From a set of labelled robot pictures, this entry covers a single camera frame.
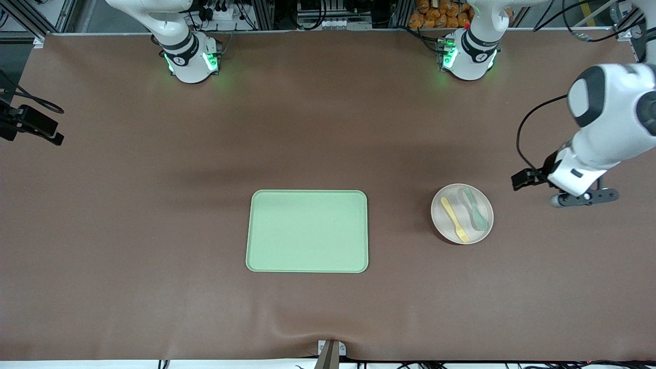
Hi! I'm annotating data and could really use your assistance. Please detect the yellow plastic fork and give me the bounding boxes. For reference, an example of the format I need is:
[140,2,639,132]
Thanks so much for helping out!
[441,197,470,243]

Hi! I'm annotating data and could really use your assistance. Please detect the beige round plate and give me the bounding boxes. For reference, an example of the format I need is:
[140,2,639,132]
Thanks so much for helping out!
[430,183,494,245]

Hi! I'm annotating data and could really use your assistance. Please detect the sage green plastic spoon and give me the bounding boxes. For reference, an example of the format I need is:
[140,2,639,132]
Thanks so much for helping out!
[463,187,488,231]

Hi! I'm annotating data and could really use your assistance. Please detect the brown table cover mat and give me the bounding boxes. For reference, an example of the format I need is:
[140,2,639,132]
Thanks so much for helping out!
[0,31,656,362]

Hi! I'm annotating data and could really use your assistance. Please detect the orange round snacks pile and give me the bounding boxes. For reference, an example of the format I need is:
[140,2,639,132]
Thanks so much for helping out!
[408,0,513,29]

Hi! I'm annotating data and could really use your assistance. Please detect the white power strip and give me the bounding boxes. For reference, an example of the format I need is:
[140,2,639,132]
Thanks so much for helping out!
[202,3,236,21]

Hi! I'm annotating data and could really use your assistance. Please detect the light green rectangular tray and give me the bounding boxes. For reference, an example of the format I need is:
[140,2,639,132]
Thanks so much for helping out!
[245,190,369,274]

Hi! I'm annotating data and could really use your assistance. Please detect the white connector strip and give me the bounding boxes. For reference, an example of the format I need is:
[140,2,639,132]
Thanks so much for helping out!
[297,18,375,30]

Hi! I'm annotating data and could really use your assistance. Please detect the metal table edge clamp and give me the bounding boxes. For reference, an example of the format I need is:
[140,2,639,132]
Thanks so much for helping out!
[318,340,346,369]

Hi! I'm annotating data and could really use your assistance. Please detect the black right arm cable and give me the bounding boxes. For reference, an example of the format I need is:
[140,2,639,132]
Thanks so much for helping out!
[0,69,65,114]

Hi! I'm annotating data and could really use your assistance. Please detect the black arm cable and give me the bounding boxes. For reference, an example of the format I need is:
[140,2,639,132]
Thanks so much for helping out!
[0,69,65,114]
[516,94,569,175]

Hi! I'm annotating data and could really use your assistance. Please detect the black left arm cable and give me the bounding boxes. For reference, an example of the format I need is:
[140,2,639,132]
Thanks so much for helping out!
[516,94,569,175]

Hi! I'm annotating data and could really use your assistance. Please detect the aluminium frame post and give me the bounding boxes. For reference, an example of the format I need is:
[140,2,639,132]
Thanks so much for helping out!
[0,0,77,48]
[612,0,656,43]

